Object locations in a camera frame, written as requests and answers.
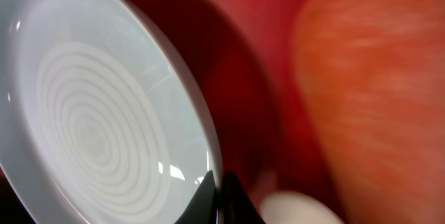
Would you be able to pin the white plastic spoon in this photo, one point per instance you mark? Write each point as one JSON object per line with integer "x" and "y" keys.
{"x": 286, "y": 207}

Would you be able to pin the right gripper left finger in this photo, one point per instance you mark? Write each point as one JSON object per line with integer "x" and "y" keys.
{"x": 203, "y": 207}

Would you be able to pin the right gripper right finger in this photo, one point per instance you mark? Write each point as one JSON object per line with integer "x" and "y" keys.
{"x": 236, "y": 206}

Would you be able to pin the orange carrot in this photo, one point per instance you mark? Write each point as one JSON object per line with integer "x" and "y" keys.
{"x": 371, "y": 74}

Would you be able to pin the red plastic tray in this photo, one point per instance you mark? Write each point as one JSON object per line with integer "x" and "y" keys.
{"x": 237, "y": 52}

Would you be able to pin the light blue plate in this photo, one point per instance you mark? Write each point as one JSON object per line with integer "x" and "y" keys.
{"x": 101, "y": 119}

